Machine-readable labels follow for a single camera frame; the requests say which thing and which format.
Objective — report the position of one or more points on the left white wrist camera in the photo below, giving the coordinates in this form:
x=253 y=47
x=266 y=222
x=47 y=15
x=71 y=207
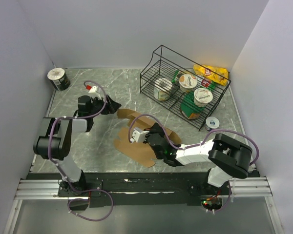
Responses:
x=93 y=89

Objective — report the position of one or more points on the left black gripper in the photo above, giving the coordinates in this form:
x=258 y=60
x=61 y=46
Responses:
x=111 y=107

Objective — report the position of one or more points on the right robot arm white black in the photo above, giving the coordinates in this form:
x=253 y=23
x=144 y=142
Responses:
x=231 y=157

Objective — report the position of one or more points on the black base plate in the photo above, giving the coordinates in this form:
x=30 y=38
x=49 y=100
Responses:
x=120 y=189

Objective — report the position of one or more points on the yogurt cup lower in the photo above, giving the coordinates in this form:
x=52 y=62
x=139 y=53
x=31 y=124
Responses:
x=202 y=97

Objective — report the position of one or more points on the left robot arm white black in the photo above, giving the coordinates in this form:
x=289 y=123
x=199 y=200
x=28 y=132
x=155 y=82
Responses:
x=53 y=140

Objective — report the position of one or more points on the wrapped toilet paper roll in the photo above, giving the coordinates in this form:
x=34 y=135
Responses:
x=162 y=89

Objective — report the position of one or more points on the aluminium rail frame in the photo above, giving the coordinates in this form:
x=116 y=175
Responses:
x=48 y=189

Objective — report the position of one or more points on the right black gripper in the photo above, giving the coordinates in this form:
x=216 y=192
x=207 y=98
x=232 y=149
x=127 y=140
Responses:
x=156 y=128

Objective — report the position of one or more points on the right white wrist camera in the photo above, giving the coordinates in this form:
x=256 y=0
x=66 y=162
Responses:
x=138 y=135

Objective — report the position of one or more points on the yellow chips bag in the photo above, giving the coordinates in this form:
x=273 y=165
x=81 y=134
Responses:
x=215 y=74

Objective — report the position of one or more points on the black chip can white lid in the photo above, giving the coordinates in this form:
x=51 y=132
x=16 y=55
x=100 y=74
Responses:
x=59 y=79

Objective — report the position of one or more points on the yogurt cup upper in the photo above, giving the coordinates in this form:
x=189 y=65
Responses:
x=187 y=83

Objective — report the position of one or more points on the green snack package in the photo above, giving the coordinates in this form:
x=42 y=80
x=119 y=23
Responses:
x=188 y=108

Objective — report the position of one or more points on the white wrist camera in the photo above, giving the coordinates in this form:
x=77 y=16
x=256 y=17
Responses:
x=138 y=135
x=93 y=89

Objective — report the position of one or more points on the red green snack packet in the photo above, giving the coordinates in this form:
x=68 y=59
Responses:
x=202 y=80

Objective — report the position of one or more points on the brown cardboard box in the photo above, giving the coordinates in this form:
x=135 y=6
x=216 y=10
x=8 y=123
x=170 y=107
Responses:
x=141 y=153

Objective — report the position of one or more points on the black wire basket rack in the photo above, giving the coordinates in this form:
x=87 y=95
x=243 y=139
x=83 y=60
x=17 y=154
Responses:
x=163 y=63

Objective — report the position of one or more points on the yogurt cup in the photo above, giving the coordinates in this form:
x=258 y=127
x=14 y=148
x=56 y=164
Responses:
x=187 y=83
x=202 y=97

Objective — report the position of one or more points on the small blue white cup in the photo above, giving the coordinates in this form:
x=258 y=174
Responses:
x=211 y=123

